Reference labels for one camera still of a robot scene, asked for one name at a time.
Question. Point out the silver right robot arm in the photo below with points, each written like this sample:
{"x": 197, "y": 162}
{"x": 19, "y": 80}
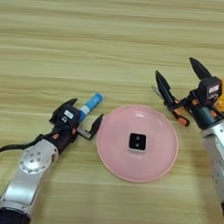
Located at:
{"x": 217, "y": 154}

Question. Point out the small black square cube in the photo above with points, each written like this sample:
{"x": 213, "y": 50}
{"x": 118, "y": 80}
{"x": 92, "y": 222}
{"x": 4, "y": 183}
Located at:
{"x": 137, "y": 141}

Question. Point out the orange black pliers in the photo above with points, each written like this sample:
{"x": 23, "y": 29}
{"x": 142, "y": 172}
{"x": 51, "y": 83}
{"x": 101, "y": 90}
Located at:
{"x": 180, "y": 117}

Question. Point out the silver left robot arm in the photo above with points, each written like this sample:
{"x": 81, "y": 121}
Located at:
{"x": 30, "y": 174}

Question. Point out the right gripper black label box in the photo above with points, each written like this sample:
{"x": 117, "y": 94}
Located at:
{"x": 209, "y": 90}

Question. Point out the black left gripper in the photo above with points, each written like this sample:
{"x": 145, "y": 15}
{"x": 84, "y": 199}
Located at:
{"x": 65, "y": 137}

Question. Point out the blue glue stick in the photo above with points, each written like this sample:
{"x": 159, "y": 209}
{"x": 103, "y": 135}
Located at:
{"x": 92, "y": 102}

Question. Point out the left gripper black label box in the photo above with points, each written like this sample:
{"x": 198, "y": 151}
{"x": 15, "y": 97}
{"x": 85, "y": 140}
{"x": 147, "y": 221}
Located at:
{"x": 68, "y": 116}

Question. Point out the pink round plate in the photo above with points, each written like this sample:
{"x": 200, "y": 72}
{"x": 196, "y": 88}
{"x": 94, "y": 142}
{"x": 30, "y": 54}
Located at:
{"x": 151, "y": 169}

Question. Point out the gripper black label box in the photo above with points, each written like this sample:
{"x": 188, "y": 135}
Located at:
{"x": 68, "y": 116}
{"x": 209, "y": 90}

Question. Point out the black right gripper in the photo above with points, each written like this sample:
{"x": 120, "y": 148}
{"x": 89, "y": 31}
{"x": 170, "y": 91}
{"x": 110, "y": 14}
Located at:
{"x": 205, "y": 118}

